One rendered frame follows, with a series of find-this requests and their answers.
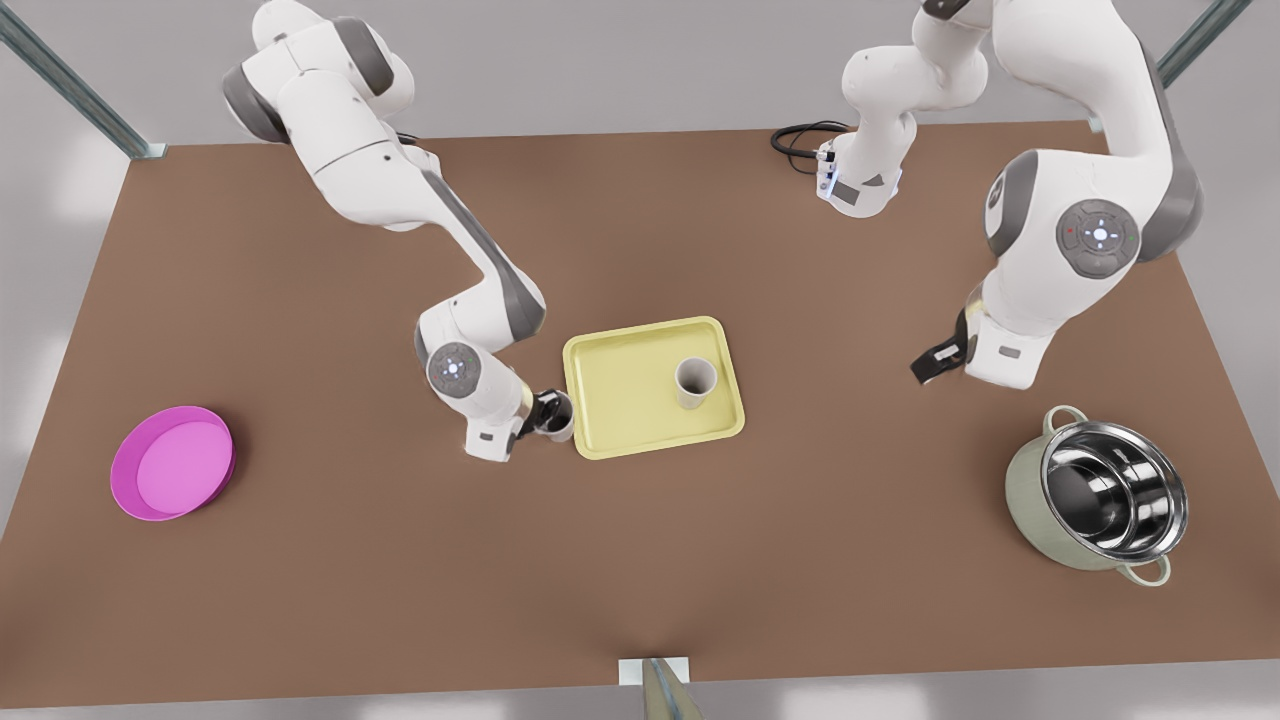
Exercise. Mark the pale green steel pot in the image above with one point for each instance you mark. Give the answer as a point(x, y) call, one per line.
point(1095, 500)

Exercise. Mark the white IKEA cup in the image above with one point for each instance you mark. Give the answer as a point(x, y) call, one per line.
point(695, 385)
point(562, 430)

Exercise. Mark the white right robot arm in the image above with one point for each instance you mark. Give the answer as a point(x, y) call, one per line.
point(370, 170)

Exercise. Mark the silver frame post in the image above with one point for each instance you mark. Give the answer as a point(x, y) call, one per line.
point(1195, 35)
point(660, 690)
point(70, 85)

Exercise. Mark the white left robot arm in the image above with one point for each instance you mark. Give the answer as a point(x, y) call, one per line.
point(1070, 190)

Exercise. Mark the yellow rectangular tray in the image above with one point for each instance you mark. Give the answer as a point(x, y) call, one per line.
point(630, 400)

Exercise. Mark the pink round bowl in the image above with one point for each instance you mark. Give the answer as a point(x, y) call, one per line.
point(172, 465)

